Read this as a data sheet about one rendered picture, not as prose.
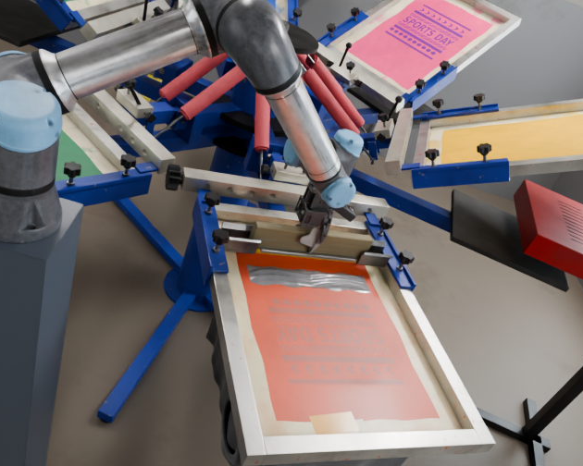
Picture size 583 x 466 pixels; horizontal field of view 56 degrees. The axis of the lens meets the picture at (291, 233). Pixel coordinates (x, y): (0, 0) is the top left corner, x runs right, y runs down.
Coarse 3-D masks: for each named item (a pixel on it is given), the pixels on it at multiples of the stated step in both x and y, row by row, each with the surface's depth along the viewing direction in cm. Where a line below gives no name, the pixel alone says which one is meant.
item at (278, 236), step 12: (252, 228) 148; (264, 228) 146; (276, 228) 147; (288, 228) 149; (300, 228) 150; (264, 240) 148; (276, 240) 149; (288, 240) 150; (324, 240) 153; (336, 240) 155; (348, 240) 156; (360, 240) 157; (372, 240) 158; (324, 252) 156; (336, 252) 158; (348, 252) 159; (360, 252) 160
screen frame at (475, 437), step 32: (288, 224) 167; (352, 224) 175; (224, 288) 132; (224, 320) 124; (416, 320) 148; (224, 352) 119; (448, 384) 133; (256, 416) 107; (480, 416) 127; (256, 448) 101; (288, 448) 104; (320, 448) 106; (352, 448) 108; (384, 448) 111; (416, 448) 114; (448, 448) 118; (480, 448) 122
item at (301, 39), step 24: (288, 24) 198; (312, 48) 195; (240, 96) 207; (240, 120) 201; (216, 144) 208; (240, 144) 210; (216, 168) 226; (240, 168) 222; (192, 240) 248; (192, 264) 253; (168, 288) 265; (192, 288) 260
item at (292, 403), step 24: (240, 264) 147; (264, 264) 150; (288, 264) 154; (264, 288) 142; (288, 288) 146; (312, 288) 149; (264, 312) 136; (264, 336) 129; (264, 360) 124; (288, 384) 120; (288, 408) 115; (312, 408) 117; (336, 408) 120
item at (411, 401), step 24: (312, 264) 157; (336, 264) 161; (360, 264) 165; (384, 312) 151; (384, 336) 144; (408, 360) 139; (408, 384) 133; (360, 408) 122; (384, 408) 124; (408, 408) 127; (432, 408) 129
